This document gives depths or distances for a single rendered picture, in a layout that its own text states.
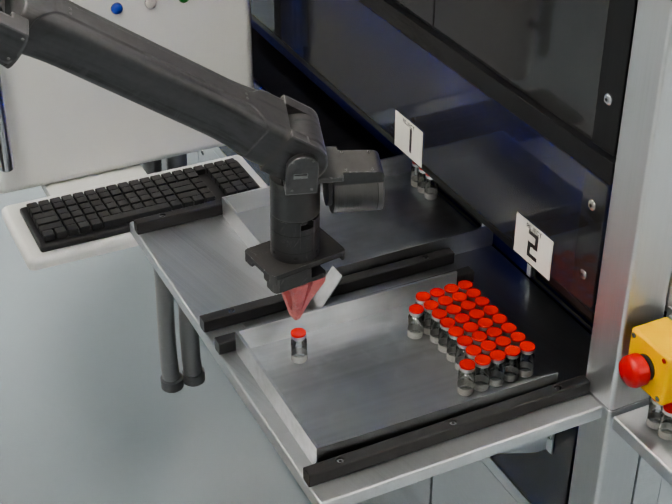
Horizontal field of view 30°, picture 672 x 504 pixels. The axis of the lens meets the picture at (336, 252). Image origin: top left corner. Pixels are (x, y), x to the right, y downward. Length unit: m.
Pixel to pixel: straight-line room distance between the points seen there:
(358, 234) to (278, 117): 0.65
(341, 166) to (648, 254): 0.38
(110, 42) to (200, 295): 0.67
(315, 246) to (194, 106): 0.26
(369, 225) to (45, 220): 0.55
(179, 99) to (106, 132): 1.00
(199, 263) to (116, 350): 1.33
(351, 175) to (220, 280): 0.50
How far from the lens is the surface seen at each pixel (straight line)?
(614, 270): 1.54
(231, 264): 1.88
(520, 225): 1.69
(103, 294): 3.41
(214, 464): 2.85
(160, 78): 1.25
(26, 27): 1.18
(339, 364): 1.67
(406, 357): 1.69
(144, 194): 2.18
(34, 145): 2.24
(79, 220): 2.12
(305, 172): 1.34
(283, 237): 1.42
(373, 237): 1.94
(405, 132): 1.93
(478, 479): 2.03
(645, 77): 1.42
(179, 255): 1.91
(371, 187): 1.41
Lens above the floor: 1.91
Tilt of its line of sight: 33 degrees down
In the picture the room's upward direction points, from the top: straight up
